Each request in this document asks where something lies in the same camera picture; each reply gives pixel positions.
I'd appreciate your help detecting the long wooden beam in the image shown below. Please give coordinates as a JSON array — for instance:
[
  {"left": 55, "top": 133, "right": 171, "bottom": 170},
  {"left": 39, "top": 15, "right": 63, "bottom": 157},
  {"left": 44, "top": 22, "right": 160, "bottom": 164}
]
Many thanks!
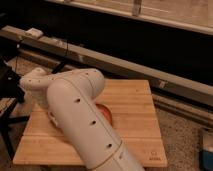
[{"left": 0, "top": 26, "right": 213, "bottom": 107}]

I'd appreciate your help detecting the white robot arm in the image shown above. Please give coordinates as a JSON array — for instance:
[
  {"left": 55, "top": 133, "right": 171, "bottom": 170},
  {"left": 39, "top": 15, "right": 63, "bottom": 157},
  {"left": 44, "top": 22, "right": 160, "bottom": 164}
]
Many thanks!
[{"left": 20, "top": 68, "right": 145, "bottom": 171}]

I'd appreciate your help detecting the small white box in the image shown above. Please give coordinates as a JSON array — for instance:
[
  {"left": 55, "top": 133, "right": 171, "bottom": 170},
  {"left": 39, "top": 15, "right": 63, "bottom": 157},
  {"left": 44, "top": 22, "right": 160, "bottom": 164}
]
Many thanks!
[{"left": 25, "top": 28, "right": 43, "bottom": 38}]

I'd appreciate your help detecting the black stand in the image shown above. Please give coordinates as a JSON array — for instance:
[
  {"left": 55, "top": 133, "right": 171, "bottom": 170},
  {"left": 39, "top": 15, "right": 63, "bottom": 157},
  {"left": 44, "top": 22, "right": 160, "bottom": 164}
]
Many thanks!
[{"left": 0, "top": 56, "right": 29, "bottom": 159}]

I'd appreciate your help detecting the orange ceramic bowl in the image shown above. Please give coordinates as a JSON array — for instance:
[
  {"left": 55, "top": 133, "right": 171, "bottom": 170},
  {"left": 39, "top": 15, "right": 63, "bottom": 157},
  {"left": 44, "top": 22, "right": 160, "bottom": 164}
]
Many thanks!
[{"left": 97, "top": 104, "right": 112, "bottom": 123}]

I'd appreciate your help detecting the wooden table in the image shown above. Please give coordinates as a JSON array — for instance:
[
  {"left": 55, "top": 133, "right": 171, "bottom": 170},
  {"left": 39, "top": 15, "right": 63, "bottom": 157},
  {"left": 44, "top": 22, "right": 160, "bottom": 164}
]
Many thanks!
[{"left": 13, "top": 79, "right": 167, "bottom": 167}]

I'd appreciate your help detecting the blue white container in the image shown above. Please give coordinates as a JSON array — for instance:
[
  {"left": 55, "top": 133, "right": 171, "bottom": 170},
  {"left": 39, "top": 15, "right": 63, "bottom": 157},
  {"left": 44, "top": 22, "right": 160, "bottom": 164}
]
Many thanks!
[{"left": 199, "top": 129, "right": 213, "bottom": 171}]

